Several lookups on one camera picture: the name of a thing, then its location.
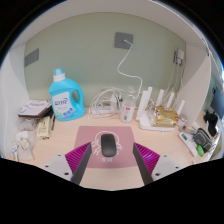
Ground blue detergent bottle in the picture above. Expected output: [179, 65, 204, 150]
[48, 67, 86, 122]

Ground coiled white cable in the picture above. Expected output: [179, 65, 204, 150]
[89, 86, 129, 118]

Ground black computer mouse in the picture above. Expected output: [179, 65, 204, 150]
[100, 133, 117, 158]

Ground white charger cable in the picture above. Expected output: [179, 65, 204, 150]
[166, 63, 184, 101]

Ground white overhead shelf unit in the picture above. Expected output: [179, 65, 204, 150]
[13, 0, 209, 49]

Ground black monitor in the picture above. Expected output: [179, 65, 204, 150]
[209, 86, 224, 119]

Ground grey zip pouch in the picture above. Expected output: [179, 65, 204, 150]
[192, 127, 214, 153]

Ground white yellow snack packet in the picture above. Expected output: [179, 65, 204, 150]
[11, 143, 20, 162]

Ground white power strip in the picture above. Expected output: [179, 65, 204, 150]
[89, 104, 116, 115]

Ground gold foil bag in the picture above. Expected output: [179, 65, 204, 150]
[152, 105, 180, 128]

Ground small round jar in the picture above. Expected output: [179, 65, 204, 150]
[176, 114, 188, 129]

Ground pink mouse pad with drawing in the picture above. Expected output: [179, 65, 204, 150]
[73, 125, 137, 170]

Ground white remote control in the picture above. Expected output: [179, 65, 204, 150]
[178, 131, 198, 158]

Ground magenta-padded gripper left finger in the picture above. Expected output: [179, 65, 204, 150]
[41, 141, 93, 186]

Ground white desk side panel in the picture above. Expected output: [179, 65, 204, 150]
[175, 44, 212, 128]

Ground white router with antennas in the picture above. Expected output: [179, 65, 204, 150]
[135, 86, 186, 132]

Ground white wall socket cable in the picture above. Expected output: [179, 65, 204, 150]
[116, 40, 144, 98]

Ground clear plastic bottle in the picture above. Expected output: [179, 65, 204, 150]
[119, 87, 136, 124]

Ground black bag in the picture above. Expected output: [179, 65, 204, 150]
[203, 110, 219, 137]

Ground white wall charger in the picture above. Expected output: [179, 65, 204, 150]
[173, 48, 185, 66]

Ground grey blank wall plate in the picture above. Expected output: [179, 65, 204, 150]
[23, 48, 40, 68]

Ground clear plastic bags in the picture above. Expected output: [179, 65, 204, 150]
[13, 119, 38, 162]

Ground grey wall socket plate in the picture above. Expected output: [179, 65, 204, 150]
[114, 31, 134, 50]

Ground beige small box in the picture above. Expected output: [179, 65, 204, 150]
[36, 115, 52, 140]

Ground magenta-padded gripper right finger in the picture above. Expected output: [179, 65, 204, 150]
[132, 142, 183, 187]

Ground stack of books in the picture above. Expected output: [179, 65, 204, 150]
[17, 99, 54, 119]

